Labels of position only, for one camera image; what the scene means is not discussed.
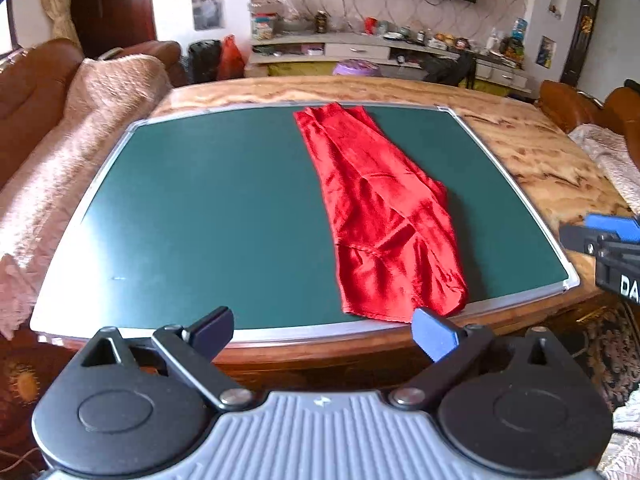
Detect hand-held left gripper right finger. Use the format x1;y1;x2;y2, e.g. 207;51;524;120
389;307;566;411

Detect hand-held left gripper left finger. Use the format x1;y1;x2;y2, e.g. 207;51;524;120
77;306;256;412

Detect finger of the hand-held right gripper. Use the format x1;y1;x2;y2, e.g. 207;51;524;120
559;214;640;258

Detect red long-sleeve shirt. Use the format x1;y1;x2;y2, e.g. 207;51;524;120
293;102;469;322

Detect patterned rug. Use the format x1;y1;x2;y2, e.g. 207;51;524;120
575;305;640;411

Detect carved wooden marble-top table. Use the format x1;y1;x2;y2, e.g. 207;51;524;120
30;75;640;396

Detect white quilted chair cover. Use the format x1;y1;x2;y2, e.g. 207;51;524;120
567;122;640;213

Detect brown leather armchair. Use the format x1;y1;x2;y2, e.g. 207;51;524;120
539;80;640;136

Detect dark wooden door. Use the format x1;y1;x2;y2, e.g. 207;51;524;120
560;0;601;86
70;0;158;56

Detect beige quilted sofa cover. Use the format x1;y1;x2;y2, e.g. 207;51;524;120
0;55;173;341

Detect black bag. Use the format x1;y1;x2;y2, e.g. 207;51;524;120
188;40;222;84

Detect red plastic bag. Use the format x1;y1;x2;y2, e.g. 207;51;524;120
217;35;246;81

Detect purple plastic stool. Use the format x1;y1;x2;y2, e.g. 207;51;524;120
334;59;379;78

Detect white television cabinet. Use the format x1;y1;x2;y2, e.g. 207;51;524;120
247;34;533;98

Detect brown leather sofa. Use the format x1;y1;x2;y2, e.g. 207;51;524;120
0;37;183;436

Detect clear plastic food containers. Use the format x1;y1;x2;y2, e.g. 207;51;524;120
249;0;281;41

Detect clear plastic bag in niche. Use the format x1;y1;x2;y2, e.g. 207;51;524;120
191;0;226;31

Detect beige curtain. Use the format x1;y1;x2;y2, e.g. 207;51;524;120
37;0;83;53

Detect green board with metal frame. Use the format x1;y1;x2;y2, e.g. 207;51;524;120
30;102;581;346

